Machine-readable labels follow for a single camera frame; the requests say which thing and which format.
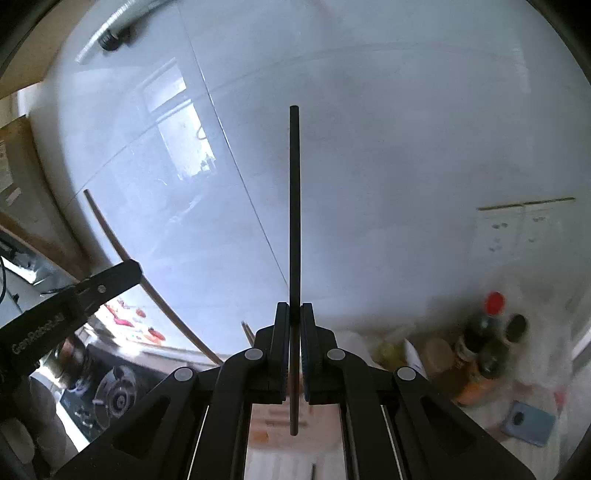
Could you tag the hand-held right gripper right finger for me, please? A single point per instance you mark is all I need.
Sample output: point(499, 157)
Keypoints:
point(310, 350)

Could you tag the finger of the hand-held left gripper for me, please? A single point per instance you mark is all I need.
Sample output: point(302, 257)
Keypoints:
point(111, 281)

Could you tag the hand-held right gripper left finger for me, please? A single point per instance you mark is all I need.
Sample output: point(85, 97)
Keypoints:
point(281, 350)

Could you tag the person's left forearm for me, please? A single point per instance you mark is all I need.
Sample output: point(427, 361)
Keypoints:
point(51, 415)

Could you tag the metal cooking pot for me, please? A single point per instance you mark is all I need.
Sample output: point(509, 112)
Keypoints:
point(71, 355)

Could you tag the black range hood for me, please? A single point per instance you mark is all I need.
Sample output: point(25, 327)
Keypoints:
point(27, 272)

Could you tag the green bottle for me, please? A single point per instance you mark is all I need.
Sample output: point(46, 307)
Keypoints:
point(390, 353)

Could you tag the black glass gas stove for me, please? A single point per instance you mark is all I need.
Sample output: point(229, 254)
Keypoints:
point(92, 406)

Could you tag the gas stove burner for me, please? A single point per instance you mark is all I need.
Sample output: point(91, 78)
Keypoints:
point(116, 392)

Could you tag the brown lid jar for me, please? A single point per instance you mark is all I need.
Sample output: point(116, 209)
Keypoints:
point(438, 355)

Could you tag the black cap sauce bottle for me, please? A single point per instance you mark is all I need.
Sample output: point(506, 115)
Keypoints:
point(489, 369)

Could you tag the red cap sauce bottle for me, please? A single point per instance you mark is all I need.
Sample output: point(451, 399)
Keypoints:
point(495, 302)

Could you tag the blue smartphone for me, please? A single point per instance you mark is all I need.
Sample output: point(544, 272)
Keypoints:
point(528, 422)

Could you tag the group of colourful wall stickers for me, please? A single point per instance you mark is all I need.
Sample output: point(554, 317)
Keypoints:
point(134, 321)

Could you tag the wooden wall cabinet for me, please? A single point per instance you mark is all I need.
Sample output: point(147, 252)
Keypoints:
point(27, 175)

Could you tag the white wall socket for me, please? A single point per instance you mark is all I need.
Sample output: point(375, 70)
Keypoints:
point(549, 226)
point(501, 233)

